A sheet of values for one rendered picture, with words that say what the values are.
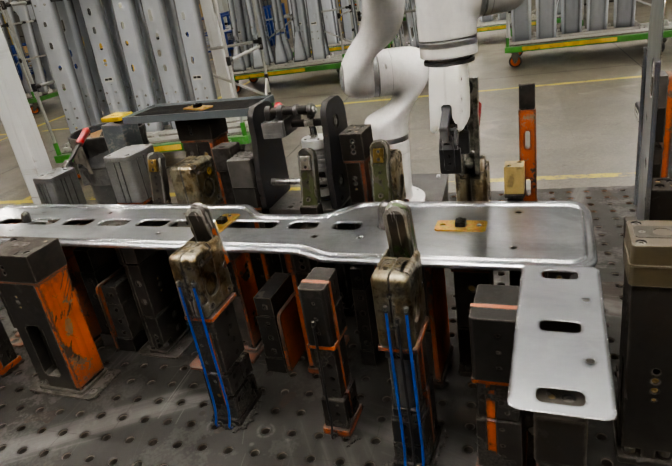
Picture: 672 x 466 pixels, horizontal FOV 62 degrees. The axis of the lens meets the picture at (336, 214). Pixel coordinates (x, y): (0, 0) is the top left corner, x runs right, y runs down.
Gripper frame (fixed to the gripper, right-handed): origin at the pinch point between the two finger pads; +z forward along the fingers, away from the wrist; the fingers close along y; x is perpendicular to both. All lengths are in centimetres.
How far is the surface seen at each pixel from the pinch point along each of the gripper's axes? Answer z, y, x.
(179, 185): 8, -11, -64
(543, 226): 12.2, -0.5, 13.0
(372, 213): 12.2, -5.1, -17.0
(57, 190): 10, -13, -102
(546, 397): 13.4, 37.6, 14.2
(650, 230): 6.3, 12.7, 26.1
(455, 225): 11.6, 0.8, -0.7
